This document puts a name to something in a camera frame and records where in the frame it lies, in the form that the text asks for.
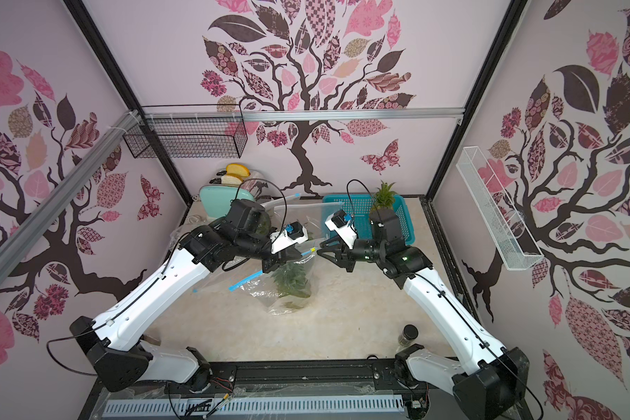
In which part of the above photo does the blue-zip zip-top bag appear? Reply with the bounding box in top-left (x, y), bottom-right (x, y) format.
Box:
top-left (229, 246), bottom-right (318, 316)

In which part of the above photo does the yellow pineapple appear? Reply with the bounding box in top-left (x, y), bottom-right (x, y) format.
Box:
top-left (372, 181), bottom-right (397, 212)

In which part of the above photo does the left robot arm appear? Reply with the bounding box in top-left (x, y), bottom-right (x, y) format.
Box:
top-left (70, 199), bottom-right (308, 392)

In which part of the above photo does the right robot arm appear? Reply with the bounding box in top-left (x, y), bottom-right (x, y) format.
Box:
top-left (318, 208), bottom-right (530, 419)

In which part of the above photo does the back right zip-top bag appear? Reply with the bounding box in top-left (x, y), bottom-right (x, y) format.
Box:
top-left (269, 201), bottom-right (343, 241)

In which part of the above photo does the back left zip-top bag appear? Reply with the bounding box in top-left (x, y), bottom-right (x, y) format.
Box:
top-left (262, 194), bottom-right (301, 209)

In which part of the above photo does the teal plastic basket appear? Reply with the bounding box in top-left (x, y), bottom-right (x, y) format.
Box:
top-left (322, 194), bottom-right (416, 245)

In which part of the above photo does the mint green toaster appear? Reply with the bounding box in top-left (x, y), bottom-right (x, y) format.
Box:
top-left (199, 185), bottom-right (256, 220)

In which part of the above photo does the dark lidded spice jar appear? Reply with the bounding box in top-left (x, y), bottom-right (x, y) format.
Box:
top-left (398, 324), bottom-right (419, 348)

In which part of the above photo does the yellow bread slice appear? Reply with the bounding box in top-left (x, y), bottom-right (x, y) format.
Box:
top-left (225, 164), bottom-right (251, 180)

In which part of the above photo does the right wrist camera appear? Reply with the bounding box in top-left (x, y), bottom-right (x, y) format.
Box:
top-left (325, 209), bottom-right (358, 250)

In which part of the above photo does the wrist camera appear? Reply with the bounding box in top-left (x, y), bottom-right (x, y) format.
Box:
top-left (325, 209), bottom-right (358, 250)
top-left (269, 222), bottom-right (308, 254)

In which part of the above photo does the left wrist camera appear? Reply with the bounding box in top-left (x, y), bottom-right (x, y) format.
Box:
top-left (269, 222), bottom-right (308, 254)

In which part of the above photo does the clear acrylic wall shelf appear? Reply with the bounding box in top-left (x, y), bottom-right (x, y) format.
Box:
top-left (456, 146), bottom-right (544, 271)

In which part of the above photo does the white slotted cable duct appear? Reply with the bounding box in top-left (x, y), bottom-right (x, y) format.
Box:
top-left (100, 395), bottom-right (405, 419)

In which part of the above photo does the black wire wall basket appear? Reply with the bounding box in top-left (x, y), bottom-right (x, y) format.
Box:
top-left (122, 103), bottom-right (249, 159)

